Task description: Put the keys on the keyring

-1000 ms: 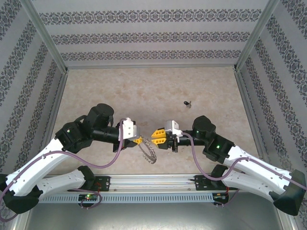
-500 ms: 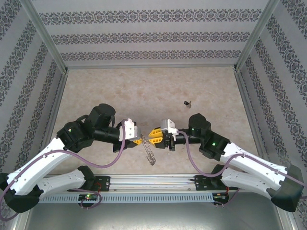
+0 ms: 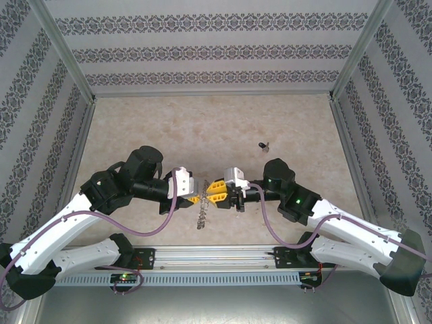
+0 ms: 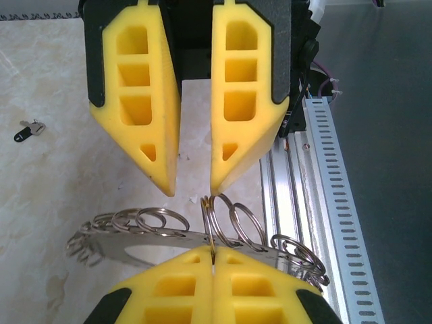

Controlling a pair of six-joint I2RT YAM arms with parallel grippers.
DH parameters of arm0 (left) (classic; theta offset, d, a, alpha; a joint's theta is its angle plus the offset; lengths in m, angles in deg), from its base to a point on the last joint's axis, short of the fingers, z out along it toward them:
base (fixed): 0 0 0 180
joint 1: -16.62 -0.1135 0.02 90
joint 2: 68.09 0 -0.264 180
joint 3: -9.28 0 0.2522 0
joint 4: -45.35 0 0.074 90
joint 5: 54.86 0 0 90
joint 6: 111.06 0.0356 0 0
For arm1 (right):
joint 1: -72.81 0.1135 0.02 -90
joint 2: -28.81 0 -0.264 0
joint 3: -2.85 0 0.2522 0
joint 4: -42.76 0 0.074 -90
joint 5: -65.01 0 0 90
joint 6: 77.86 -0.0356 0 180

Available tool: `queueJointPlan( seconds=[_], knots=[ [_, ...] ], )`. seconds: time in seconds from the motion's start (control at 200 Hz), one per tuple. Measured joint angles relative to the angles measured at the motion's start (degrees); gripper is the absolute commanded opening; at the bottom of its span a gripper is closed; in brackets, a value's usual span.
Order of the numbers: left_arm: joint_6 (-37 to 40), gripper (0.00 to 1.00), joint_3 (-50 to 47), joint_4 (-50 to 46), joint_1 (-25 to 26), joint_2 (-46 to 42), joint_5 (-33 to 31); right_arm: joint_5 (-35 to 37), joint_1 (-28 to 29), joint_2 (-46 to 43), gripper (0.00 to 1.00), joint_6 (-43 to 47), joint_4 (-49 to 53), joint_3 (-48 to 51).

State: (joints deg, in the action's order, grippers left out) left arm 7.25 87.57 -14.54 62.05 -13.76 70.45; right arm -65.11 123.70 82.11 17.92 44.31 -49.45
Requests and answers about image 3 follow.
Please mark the black-headed key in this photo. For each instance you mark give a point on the black-headed key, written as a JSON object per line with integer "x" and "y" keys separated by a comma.
{"x": 262, "y": 145}

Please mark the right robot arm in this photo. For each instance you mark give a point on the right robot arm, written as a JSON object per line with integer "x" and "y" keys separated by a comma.
{"x": 354, "y": 229}

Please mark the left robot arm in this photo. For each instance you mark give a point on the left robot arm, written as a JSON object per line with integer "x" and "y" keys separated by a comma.
{"x": 50, "y": 236}

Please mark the grey metal sheet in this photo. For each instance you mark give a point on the grey metal sheet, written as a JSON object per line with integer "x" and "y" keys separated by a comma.
{"x": 216, "y": 307}

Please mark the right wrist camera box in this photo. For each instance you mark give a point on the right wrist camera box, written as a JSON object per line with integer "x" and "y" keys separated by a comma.
{"x": 236, "y": 175}

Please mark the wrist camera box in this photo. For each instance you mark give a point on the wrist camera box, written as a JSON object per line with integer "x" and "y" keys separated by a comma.
{"x": 236, "y": 175}
{"x": 182, "y": 182}

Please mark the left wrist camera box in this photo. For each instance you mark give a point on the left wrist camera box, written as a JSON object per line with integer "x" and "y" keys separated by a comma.
{"x": 182, "y": 182}

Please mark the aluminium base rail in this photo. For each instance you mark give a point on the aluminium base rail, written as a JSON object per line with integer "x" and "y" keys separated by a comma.
{"x": 216, "y": 258}

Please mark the aluminium side rail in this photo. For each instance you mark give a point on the aluminium side rail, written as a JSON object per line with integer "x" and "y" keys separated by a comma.
{"x": 351, "y": 158}
{"x": 79, "y": 148}

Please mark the aluminium back rail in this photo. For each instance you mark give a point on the aluminium back rail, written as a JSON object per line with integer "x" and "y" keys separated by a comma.
{"x": 212, "y": 94}

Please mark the aluminium corner post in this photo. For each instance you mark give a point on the aluminium corner post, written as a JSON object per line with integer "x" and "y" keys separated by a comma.
{"x": 64, "y": 54}
{"x": 362, "y": 50}

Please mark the aluminium frame bar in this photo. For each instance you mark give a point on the aluminium frame bar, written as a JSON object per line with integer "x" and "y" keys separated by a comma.
{"x": 403, "y": 312}
{"x": 32, "y": 312}

